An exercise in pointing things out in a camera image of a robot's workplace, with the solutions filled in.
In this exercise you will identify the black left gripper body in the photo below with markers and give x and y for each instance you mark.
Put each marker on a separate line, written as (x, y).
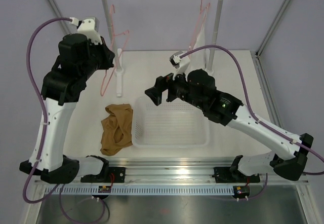
(98, 52)

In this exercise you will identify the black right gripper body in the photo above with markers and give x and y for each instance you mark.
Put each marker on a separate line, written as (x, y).
(177, 88)

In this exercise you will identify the pink wire hanger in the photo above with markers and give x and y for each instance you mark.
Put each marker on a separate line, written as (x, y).
(203, 13)
(118, 69)

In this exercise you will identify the tan tank top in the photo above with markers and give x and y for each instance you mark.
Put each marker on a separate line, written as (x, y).
(116, 129)

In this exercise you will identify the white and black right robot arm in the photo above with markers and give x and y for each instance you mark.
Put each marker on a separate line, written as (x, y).
(287, 157)

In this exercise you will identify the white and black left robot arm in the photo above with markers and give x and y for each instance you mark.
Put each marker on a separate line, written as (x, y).
(79, 57)

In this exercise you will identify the white tank top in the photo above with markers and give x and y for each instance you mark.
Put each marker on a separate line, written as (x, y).
(197, 59)

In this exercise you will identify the white perforated plastic basket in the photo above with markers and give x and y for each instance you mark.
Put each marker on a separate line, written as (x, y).
(170, 125)

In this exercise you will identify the white and silver clothes rack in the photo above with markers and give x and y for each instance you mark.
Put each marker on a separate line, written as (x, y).
(215, 31)

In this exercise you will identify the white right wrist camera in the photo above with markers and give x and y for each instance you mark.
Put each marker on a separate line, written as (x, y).
(180, 64)

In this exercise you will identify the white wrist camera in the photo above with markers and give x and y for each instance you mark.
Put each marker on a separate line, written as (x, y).
(180, 64)
(88, 27)

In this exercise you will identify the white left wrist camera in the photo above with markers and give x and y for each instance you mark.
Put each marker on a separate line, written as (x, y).
(88, 27)

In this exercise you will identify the aluminium mounting rail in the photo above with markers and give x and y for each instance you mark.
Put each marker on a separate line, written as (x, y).
(176, 171)

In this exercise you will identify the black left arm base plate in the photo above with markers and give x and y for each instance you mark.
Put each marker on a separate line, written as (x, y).
(107, 174)

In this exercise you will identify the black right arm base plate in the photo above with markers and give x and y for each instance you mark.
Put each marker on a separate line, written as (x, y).
(231, 175)

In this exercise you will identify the white slotted cable duct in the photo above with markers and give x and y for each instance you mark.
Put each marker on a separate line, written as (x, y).
(150, 190)

